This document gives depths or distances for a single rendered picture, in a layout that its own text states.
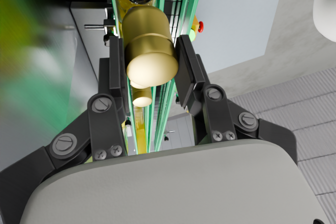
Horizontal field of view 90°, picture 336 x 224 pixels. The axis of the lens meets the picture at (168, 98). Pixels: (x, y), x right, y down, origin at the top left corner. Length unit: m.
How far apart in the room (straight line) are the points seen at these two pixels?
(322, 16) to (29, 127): 0.56
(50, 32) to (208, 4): 0.74
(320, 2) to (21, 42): 0.54
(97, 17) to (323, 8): 0.53
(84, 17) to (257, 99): 3.36
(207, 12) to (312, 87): 3.22
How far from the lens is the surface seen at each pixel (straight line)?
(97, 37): 0.56
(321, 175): 3.46
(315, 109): 3.75
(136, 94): 0.29
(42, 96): 0.25
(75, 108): 0.44
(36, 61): 0.25
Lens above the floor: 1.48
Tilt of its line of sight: 30 degrees down
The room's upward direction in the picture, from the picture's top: 168 degrees clockwise
